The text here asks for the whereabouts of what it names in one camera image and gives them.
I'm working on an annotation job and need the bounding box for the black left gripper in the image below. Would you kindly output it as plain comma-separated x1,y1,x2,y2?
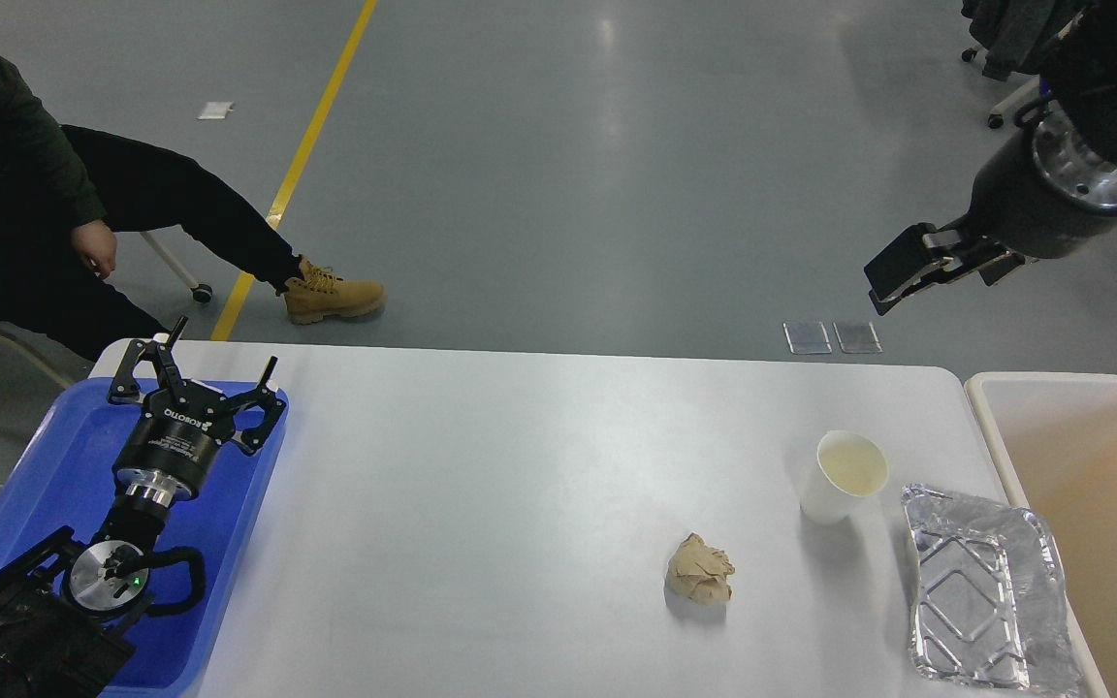
108,315,287,503

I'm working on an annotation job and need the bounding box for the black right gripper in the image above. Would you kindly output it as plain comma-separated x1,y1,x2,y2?
865,114,1117,315

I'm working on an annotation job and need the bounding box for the white paper cup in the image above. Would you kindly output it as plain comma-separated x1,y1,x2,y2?
798,431,891,525

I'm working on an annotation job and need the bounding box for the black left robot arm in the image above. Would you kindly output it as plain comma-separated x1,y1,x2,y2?
0,322,287,697

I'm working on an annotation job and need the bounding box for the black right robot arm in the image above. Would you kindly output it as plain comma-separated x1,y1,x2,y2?
865,1,1117,314

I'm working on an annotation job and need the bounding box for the right floor plate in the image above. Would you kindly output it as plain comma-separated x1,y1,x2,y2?
833,321,884,355

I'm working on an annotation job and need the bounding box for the floor plate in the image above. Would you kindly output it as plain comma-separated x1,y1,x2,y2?
833,321,884,355
782,321,833,355

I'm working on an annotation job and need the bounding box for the blue plastic tray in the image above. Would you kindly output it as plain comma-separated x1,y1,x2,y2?
0,377,285,697

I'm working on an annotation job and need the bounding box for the tan work boot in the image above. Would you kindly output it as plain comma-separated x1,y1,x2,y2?
276,256,389,324

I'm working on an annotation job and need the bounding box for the left floor plate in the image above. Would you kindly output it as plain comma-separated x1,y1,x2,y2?
782,321,833,355

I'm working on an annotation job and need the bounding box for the white chair with jacket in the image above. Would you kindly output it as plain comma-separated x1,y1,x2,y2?
961,1,1090,131

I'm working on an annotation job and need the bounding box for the beige waste bin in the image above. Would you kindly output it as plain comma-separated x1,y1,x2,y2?
966,372,1117,697

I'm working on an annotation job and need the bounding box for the white paper scrap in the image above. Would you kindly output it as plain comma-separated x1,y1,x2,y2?
198,101,235,122

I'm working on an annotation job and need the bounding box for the aluminium foil tray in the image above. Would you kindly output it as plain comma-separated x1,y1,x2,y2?
900,482,1085,697

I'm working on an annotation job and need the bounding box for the crumpled brown paper ball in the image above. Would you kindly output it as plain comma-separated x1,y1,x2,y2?
663,533,736,608

